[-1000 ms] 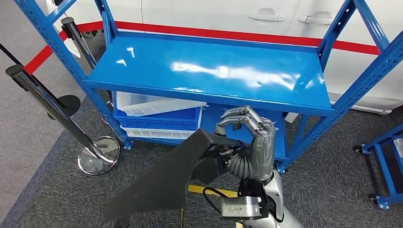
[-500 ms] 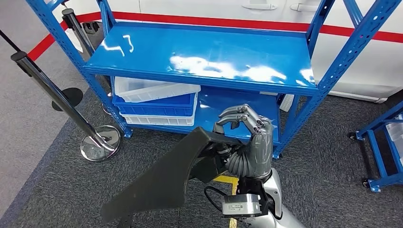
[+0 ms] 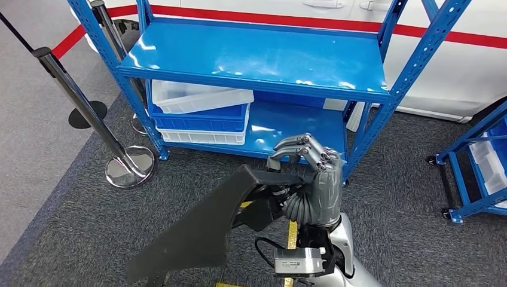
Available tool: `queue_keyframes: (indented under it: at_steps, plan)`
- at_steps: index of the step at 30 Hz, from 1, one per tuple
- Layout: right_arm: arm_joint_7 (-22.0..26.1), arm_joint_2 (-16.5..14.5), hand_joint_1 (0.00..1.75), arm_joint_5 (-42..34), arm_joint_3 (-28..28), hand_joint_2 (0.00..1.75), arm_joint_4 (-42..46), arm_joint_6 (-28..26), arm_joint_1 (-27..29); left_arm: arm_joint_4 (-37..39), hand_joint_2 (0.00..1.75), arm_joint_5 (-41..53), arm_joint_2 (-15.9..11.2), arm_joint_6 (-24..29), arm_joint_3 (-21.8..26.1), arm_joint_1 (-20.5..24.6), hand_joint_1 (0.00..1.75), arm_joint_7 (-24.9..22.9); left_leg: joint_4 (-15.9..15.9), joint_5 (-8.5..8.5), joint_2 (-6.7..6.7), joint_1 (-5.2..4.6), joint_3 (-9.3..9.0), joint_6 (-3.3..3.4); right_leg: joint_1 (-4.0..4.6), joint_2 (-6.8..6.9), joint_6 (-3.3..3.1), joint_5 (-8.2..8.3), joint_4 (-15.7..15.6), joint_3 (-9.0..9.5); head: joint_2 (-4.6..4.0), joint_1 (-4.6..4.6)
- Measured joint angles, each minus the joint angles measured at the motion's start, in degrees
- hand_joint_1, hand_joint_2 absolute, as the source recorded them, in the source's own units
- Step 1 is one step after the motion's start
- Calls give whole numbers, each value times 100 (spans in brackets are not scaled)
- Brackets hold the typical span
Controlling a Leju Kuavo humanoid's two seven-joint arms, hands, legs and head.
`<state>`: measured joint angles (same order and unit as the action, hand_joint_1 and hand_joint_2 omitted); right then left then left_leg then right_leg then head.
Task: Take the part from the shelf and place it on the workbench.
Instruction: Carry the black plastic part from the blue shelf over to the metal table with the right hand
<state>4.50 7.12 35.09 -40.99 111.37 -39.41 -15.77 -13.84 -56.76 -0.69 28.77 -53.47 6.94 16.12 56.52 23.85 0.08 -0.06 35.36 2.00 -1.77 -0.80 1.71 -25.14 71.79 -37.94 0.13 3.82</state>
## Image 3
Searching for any white slotted plastic panel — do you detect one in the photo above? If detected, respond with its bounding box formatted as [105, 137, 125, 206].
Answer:
[346, 102, 365, 133]

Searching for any black plastic plate bracket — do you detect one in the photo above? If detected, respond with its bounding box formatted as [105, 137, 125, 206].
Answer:
[126, 164, 316, 287]

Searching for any chrome stanchion post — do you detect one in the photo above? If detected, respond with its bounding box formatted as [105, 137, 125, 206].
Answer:
[90, 0, 149, 136]
[32, 47, 156, 189]

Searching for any black stanchion with disc base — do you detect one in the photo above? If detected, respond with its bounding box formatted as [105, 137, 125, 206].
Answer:
[0, 11, 108, 130]

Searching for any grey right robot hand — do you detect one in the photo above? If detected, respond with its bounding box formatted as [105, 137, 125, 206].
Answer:
[266, 132, 344, 227]

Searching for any white car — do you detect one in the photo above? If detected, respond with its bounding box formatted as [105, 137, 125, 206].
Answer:
[70, 0, 507, 124]

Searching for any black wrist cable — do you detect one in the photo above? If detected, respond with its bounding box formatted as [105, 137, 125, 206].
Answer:
[254, 237, 286, 272]

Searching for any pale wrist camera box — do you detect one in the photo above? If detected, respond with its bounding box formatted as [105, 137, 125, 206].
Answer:
[274, 247, 326, 276]

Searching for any yellow floor tape square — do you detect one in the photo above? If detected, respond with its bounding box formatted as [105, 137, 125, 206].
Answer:
[215, 200, 298, 287]

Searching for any red barrier belt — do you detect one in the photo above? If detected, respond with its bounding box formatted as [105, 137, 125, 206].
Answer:
[51, 4, 507, 60]

